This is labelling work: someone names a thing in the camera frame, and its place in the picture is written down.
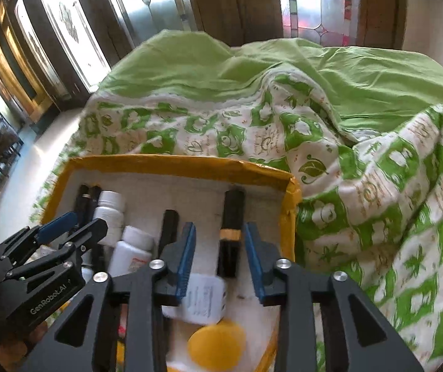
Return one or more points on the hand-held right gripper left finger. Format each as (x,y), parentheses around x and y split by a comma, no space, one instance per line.
(186,263)

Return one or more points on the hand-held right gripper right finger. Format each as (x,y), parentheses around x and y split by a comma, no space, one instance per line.
(254,267)

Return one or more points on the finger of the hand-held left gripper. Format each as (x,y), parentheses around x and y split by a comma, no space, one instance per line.
(56,226)
(85,236)

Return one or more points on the white plastic bottle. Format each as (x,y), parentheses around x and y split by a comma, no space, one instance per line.
(107,213)

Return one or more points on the white charger adapter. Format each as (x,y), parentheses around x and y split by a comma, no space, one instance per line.
(206,298)

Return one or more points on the labelled white bottle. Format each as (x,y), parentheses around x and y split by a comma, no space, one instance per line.
(132,252)

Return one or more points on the black tool with yellow band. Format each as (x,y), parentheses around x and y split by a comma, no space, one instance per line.
(231,209)

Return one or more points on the yellow cylinder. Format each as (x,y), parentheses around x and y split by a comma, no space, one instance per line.
(215,343)

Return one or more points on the yellow-edged cardboard box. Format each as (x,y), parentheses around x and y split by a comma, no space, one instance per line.
(167,164)

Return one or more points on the person's left hand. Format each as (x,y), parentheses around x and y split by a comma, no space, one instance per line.
(12,350)

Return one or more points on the green printed blanket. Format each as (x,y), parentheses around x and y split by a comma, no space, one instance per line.
(361,162)

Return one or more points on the yellow-framed wooden doors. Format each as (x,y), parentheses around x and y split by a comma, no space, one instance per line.
(12,66)

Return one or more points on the wooden patterned-glass doors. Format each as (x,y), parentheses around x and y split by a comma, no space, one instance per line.
(225,0)

